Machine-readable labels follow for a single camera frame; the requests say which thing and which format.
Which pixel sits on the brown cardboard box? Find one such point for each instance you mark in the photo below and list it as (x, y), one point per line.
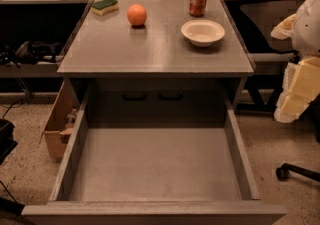
(60, 122)

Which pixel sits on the orange fruit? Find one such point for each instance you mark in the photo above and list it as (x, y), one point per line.
(137, 15)

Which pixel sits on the left black drawer handle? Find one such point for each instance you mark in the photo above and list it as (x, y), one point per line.
(134, 95)

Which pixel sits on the grey metal cabinet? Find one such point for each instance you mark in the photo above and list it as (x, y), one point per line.
(109, 56)

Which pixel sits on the white ceramic bowl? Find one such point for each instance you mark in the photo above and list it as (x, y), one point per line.
(203, 33)

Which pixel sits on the open grey top drawer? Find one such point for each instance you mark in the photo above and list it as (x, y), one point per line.
(155, 176)

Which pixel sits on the green yellow sponge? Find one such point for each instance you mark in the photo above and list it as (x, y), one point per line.
(104, 6)

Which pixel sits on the black drawer handle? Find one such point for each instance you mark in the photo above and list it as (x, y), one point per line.
(170, 95)
(134, 95)

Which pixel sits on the black device on floor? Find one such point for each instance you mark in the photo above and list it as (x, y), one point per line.
(7, 143)

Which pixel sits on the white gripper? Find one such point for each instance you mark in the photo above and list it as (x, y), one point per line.
(307, 30)

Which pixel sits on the right black drawer handle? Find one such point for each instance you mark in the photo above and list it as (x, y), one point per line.
(170, 95)

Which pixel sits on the black headphones on shelf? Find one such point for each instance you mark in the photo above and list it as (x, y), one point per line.
(31, 52)

